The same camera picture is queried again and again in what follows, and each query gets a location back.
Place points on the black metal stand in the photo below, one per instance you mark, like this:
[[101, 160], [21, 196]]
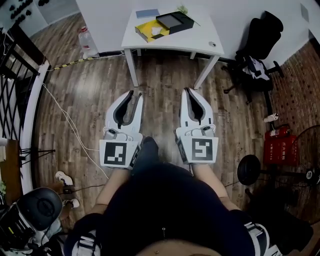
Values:
[[37, 151]]

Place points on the black round device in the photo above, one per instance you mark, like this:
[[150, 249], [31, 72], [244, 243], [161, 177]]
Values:
[[41, 207]]

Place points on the person's leg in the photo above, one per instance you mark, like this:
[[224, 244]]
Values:
[[148, 150]]

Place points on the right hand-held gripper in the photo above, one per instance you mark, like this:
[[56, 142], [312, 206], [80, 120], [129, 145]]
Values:
[[202, 150]]

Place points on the yellow box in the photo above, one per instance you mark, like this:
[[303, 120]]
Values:
[[146, 27]]

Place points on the white sneaker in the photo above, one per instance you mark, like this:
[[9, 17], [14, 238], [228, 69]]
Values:
[[73, 203], [64, 178]]

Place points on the person's left forearm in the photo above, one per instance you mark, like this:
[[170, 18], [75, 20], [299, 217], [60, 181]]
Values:
[[112, 187]]

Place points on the black metal railing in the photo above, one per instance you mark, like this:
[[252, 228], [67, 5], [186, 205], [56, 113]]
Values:
[[15, 45]]

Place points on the black floor fan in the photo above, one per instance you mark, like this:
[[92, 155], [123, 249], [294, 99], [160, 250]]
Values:
[[248, 170]]

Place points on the person's dark shirt torso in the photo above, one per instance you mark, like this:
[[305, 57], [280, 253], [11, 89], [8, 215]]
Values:
[[170, 200]]

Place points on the white table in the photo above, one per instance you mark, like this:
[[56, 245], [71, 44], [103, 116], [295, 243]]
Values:
[[190, 37]]

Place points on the brown wooden shelf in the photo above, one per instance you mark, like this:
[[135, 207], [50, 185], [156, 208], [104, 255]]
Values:
[[11, 170]]

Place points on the white clothes bundle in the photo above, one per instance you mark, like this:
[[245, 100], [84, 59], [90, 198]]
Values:
[[257, 70]]

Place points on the person's right forearm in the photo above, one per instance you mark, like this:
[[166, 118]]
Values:
[[212, 182]]

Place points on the black equipment case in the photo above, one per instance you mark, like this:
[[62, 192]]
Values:
[[13, 227]]

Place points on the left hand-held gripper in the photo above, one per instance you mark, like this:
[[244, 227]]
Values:
[[113, 153]]

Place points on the black box lid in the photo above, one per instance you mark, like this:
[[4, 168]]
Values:
[[180, 25]]

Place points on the white artificial flower sprig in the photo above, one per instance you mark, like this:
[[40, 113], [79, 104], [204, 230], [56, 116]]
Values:
[[183, 9]]

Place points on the clear plastic water jug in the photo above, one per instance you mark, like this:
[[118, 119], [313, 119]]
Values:
[[87, 42]]

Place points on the group of black round objects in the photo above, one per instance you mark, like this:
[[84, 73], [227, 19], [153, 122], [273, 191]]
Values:
[[21, 11]]

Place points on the black office chair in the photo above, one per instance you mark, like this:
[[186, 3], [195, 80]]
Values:
[[262, 32]]

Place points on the red fire extinguisher box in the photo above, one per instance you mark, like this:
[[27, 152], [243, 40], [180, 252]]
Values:
[[280, 150]]

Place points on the blue notebook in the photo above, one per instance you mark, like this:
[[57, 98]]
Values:
[[147, 13]]

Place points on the red fire extinguisher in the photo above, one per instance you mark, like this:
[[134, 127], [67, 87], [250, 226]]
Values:
[[277, 132]]

